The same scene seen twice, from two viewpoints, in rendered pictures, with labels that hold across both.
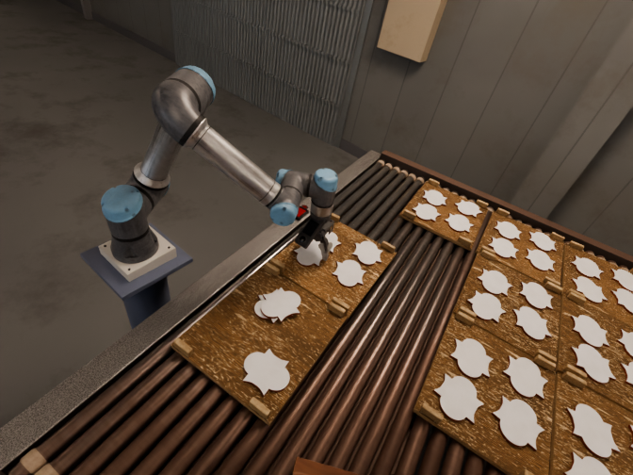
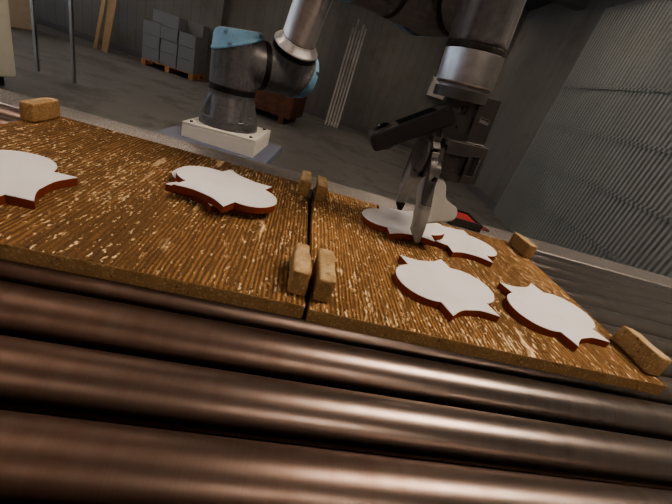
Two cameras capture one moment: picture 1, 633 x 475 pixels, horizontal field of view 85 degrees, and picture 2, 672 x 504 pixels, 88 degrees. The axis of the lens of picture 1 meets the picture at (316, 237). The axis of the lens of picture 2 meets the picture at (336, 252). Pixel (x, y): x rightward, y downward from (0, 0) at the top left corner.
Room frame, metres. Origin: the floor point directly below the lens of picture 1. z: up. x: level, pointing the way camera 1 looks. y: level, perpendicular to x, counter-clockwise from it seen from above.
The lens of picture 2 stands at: (0.57, -0.37, 1.12)
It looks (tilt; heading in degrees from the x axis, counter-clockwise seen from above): 26 degrees down; 53
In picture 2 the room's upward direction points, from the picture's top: 19 degrees clockwise
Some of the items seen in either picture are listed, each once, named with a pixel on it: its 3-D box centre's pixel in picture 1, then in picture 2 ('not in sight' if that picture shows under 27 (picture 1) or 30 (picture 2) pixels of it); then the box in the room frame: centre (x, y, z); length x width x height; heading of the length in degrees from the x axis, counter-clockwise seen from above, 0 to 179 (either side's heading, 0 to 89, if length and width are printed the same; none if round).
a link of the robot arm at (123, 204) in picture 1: (125, 210); (238, 57); (0.82, 0.62, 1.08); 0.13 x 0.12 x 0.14; 1
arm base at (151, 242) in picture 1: (133, 237); (230, 106); (0.82, 0.62, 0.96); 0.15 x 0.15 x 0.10
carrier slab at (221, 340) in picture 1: (266, 330); (144, 189); (0.60, 0.08, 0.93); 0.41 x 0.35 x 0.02; 156
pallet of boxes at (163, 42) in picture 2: not in sight; (176, 45); (1.58, 9.06, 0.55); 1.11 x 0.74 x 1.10; 150
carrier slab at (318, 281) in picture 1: (335, 259); (447, 267); (0.98, -0.09, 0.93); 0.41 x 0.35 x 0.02; 155
